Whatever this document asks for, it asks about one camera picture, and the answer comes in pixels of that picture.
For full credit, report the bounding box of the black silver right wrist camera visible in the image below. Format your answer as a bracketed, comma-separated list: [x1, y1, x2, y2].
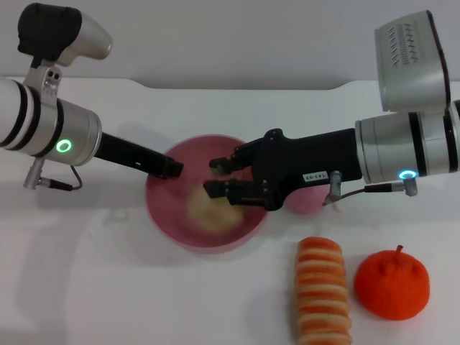
[374, 9, 452, 116]

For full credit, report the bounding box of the pink bowl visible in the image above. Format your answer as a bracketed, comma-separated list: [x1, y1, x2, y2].
[144, 134, 269, 255]

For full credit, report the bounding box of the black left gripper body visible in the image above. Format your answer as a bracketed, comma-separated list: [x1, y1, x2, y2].
[93, 132, 170, 179]

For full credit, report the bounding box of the right arm cable with plug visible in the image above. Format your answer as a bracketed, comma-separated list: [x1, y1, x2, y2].
[321, 170, 420, 207]

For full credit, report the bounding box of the arm cable with plug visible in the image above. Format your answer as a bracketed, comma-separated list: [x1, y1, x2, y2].
[321, 170, 420, 207]
[22, 157, 84, 192]

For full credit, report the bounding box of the orange striped bread roll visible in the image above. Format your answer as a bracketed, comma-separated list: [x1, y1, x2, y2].
[295, 236, 354, 345]

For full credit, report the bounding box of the orange tangerine shaped bread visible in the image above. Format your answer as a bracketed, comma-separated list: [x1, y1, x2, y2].
[353, 244, 431, 321]

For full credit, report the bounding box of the pink round bun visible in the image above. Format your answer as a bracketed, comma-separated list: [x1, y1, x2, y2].
[286, 182, 334, 216]

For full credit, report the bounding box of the left arm cable with plug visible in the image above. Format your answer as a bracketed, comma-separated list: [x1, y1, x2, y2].
[22, 157, 84, 192]

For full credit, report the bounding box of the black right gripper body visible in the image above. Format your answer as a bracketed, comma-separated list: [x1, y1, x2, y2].
[231, 128, 364, 212]

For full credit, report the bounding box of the beige egg yolk pastry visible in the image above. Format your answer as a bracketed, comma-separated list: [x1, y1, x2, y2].
[185, 182, 247, 233]

